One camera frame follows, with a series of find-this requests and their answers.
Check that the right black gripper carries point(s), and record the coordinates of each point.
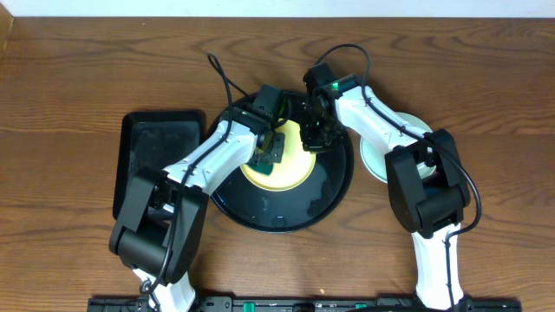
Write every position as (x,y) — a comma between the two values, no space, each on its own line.
(309,141)

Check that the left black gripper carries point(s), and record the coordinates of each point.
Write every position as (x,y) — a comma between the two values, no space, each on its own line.
(272,151)

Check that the green yellow sponge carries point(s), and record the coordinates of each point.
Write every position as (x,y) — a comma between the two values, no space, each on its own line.
(261,163)

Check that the yellow plate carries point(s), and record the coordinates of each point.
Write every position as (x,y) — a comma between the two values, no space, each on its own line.
(295,167)

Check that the mint plate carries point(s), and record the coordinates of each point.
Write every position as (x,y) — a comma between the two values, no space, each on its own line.
(375,163)
(383,133)

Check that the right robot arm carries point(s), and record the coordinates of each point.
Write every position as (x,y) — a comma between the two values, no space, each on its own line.
(426,186)

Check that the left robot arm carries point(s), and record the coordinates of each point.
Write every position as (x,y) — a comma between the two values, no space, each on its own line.
(160,221)

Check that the round black tray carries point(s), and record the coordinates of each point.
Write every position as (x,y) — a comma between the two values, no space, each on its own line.
(295,209)

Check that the rectangular black tray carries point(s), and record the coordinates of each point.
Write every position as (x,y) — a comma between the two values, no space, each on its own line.
(154,140)

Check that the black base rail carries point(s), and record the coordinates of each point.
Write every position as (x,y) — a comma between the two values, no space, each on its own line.
(227,304)

